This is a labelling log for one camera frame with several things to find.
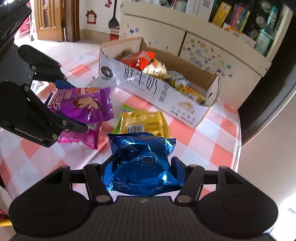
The red house switch sticker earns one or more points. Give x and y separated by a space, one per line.
91 16

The orange white checked tablecloth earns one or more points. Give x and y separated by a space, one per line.
208 143

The red snack packet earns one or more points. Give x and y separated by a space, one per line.
138 59

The black vase flower wall sticker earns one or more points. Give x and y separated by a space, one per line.
113 23

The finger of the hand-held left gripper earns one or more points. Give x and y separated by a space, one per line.
46 69
74 126

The pink snack packet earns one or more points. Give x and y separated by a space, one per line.
81 138

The orange white box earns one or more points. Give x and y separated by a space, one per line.
240 37

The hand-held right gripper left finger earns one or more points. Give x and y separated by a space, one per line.
93 180

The yellow waffle snack packet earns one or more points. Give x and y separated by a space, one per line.
192 93

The blue foil snack packet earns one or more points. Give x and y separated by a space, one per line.
138 162

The colourful books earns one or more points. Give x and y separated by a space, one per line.
240 16

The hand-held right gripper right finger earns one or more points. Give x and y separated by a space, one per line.
179 170

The cream croissant snack packet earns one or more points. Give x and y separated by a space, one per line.
155 67

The pink cloth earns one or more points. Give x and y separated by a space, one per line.
26 20

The beige stickered wooden cabinet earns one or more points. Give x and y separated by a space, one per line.
161 30

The white teal snack packet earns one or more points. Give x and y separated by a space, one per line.
179 78

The brown wooden door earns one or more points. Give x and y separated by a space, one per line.
50 20

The white printed box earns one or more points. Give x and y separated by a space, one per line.
198 5

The silver snack packet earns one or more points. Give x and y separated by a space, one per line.
101 81

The grey refrigerator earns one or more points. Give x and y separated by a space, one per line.
266 104

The green label glass bottle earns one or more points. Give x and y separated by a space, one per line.
263 41

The green snack packet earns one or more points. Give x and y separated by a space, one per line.
119 120

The yellow barcode snack packet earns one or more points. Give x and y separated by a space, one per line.
143 122

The cardboard box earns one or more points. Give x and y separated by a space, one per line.
143 90

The purple snack packet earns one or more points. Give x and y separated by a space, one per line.
81 104

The yellow box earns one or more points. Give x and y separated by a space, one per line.
220 14

